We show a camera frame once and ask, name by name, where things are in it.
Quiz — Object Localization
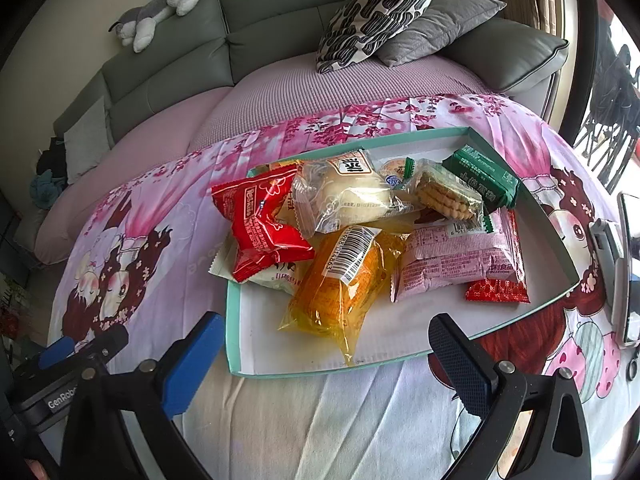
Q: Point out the pink snack packet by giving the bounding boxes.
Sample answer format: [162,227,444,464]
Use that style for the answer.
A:
[390,209,526,303]

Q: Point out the orange clear snack packet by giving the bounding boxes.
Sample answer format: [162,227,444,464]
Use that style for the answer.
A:
[277,225,406,367]

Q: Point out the small round pastry packet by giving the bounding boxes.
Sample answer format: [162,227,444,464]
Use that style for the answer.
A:
[375,156,416,191]

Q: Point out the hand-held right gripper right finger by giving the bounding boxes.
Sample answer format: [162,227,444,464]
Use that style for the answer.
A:
[428,313,593,480]

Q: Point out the grey sofa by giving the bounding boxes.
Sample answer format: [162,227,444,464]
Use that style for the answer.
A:
[52,0,571,151]

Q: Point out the black white patterned pillow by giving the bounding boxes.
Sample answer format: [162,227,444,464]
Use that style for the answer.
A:
[315,0,438,75]

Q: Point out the black smartphone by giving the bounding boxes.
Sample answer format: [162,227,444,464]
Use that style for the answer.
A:
[612,192,640,348]

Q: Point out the white tray with teal rim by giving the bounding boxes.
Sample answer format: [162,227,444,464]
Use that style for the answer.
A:
[225,126,582,380]

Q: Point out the pink printed blanket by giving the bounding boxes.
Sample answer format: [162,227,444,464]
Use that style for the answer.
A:
[47,92,640,480]

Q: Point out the dark green snack packet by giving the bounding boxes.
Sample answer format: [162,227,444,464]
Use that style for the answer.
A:
[441,144,521,211]

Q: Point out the grey white plush dog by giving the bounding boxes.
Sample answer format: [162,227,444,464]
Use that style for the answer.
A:
[109,0,205,54]

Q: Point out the round bun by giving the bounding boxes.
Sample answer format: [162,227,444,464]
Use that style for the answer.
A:
[291,154,423,235]

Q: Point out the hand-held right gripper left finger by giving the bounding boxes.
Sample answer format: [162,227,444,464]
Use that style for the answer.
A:
[60,311,227,480]

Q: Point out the red gold patterned snack packet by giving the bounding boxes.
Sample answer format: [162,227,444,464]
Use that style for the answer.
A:
[465,210,531,304]

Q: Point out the teal cloth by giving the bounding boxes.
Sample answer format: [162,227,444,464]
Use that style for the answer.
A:
[29,169,68,211]

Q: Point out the grey white phone stand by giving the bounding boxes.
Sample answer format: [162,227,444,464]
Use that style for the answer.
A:
[590,217,626,311]

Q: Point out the pale grey pillow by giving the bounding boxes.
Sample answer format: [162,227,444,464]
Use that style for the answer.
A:
[62,95,113,186]

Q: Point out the dark clothes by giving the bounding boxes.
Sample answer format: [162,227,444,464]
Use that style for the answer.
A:
[36,136,68,178]

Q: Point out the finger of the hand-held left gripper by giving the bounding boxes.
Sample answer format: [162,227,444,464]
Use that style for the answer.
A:
[37,335,76,368]
[75,323,130,368]

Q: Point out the black folding rack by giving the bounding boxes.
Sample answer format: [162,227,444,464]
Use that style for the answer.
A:
[575,42,640,196]

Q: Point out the pale cream snack packet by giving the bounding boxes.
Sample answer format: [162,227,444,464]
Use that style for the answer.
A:
[207,240,311,295]

